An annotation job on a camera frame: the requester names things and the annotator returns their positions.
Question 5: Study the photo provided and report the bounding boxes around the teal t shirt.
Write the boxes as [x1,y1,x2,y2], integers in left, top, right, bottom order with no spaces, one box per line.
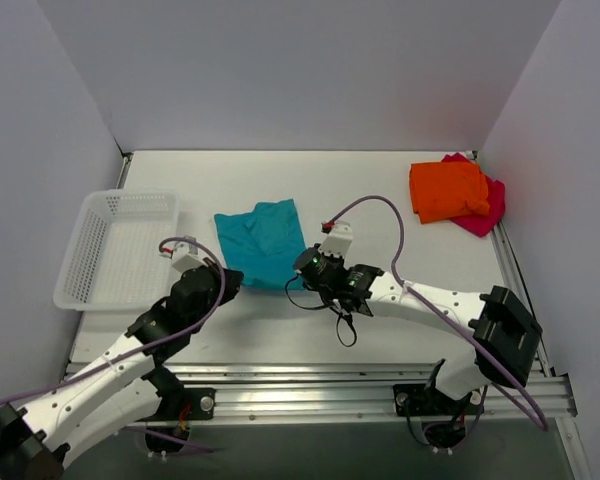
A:
[214,199,306,291]

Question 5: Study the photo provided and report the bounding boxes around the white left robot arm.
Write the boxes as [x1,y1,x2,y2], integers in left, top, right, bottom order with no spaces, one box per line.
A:
[0,265,243,479]

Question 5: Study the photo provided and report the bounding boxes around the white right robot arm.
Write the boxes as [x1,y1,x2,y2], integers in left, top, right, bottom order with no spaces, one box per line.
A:
[293,247,542,413]

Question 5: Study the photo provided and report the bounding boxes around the white plastic basket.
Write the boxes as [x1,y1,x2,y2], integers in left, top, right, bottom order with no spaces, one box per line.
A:
[53,189,180,312]

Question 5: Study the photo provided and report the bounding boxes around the orange folded t shirt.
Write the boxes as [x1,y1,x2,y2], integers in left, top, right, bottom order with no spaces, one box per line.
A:
[409,162,490,224]

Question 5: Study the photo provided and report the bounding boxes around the pink folded t shirt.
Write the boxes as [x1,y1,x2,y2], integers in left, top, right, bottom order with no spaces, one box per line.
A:
[433,154,506,237]

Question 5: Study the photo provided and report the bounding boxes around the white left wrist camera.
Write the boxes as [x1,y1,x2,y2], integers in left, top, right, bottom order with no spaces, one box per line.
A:
[159,238,204,274]

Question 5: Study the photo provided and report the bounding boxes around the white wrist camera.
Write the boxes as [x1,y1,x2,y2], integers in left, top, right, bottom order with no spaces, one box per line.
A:
[159,238,204,274]
[319,221,353,259]

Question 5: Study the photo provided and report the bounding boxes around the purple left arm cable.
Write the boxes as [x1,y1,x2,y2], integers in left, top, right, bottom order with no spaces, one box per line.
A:
[0,237,229,456]

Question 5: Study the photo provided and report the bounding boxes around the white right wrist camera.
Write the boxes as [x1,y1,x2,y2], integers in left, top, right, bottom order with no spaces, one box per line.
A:
[319,221,353,259]

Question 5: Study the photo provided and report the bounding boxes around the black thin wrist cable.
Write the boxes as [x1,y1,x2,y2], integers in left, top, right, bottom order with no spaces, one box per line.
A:
[284,274,359,348]

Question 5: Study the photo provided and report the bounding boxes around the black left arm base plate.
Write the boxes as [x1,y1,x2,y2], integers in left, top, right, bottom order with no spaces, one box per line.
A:
[140,387,216,422]

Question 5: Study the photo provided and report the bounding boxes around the aluminium front rail frame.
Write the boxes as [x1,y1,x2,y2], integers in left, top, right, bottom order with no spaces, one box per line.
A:
[33,360,579,430]

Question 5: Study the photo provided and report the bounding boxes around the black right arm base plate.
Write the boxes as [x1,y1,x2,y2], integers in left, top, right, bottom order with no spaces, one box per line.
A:
[392,383,480,417]

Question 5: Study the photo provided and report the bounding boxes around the aluminium right side rail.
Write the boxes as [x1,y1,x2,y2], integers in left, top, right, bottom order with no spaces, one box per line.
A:
[494,219,541,351]

